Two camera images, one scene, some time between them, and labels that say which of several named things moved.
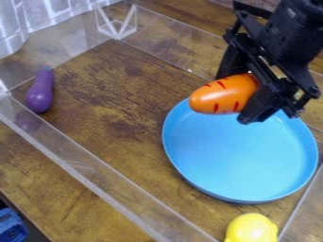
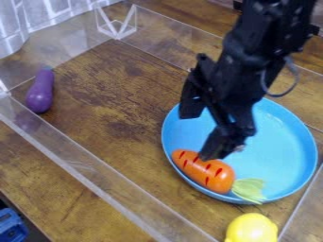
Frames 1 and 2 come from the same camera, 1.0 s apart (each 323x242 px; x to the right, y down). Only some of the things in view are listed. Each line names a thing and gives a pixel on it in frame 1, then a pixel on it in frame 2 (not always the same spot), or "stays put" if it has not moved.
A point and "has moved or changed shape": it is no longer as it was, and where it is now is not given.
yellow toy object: [250, 227] stays put
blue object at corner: [13, 230] stays put
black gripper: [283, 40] → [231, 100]
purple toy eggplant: [39, 95] stays put
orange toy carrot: [223, 95] has moved or changed shape
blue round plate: [242, 163] stays put
